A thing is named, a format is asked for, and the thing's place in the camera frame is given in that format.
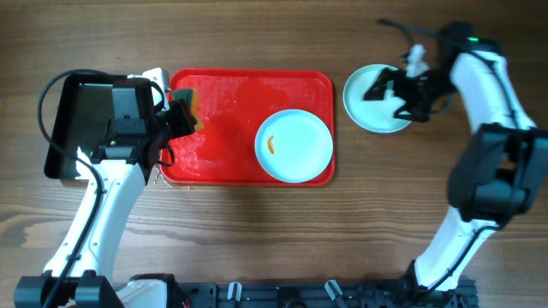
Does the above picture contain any black rectangular water tray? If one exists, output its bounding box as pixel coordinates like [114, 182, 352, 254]
[44, 73, 154, 180]

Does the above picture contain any white plate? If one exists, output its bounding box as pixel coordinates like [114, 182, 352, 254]
[342, 64, 411, 133]
[254, 109, 334, 184]

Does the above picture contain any red plastic tray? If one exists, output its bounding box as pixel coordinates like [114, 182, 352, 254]
[160, 68, 335, 186]

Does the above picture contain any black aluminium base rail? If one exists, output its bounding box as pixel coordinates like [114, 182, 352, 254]
[176, 278, 480, 308]

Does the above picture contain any green and orange sponge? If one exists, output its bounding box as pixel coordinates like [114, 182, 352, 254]
[170, 88, 204, 131]

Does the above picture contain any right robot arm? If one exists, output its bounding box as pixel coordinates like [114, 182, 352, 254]
[362, 19, 547, 299]

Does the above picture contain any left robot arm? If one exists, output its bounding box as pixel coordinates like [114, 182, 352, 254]
[14, 78, 200, 307]

